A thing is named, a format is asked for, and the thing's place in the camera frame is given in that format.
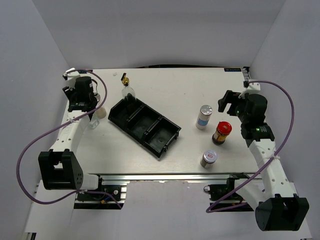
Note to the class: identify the white blue-label shaker bottle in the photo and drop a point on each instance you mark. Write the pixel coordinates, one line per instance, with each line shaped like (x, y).
(203, 118)

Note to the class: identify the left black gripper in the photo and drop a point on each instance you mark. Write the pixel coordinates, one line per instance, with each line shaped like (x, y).
(69, 94)

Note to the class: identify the right blue logo sticker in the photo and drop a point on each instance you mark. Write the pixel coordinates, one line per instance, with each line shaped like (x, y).
(231, 69)

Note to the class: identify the dark sauce glass bottle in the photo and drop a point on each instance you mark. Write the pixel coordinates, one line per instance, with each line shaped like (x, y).
(128, 94)

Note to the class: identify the small silver-lid spice jar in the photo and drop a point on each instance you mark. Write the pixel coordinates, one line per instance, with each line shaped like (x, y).
(208, 158)

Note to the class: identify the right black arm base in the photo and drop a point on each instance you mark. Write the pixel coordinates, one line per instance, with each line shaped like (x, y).
(233, 203)

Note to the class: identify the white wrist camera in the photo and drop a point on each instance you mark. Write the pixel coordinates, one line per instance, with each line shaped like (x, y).
(70, 77)
(249, 88)

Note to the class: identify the silver-lid clear shaker jar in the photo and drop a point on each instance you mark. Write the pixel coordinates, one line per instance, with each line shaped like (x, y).
(101, 112)

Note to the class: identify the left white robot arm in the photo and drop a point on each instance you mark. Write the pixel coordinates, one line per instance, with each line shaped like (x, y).
(59, 167)

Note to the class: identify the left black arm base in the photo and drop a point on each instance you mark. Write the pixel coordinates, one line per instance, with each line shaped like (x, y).
(109, 195)

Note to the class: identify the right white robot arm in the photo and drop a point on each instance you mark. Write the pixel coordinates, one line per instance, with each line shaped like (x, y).
(277, 207)

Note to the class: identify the black three-compartment tray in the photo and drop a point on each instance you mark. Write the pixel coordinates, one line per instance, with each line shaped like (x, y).
(145, 125)

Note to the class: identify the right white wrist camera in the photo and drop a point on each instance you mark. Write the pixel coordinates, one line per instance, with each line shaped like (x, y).
(249, 88)

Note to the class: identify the clear oil glass bottle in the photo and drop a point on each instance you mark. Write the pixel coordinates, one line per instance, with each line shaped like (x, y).
(94, 122)

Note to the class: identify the aluminium front rail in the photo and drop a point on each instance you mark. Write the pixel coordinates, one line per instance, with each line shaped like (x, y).
(172, 177)

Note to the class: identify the red-lid dark sauce jar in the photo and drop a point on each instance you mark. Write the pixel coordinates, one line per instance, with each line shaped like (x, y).
(222, 131)

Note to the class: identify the left blue logo sticker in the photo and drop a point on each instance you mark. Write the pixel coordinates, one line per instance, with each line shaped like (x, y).
(86, 71)

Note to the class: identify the blue logo sticker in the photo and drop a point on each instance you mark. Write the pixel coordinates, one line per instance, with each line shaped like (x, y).
(231, 69)
(86, 71)

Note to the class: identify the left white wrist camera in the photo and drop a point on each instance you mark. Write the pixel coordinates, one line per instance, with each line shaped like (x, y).
(70, 77)

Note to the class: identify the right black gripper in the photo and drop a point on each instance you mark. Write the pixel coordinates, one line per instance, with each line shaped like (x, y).
(234, 99)

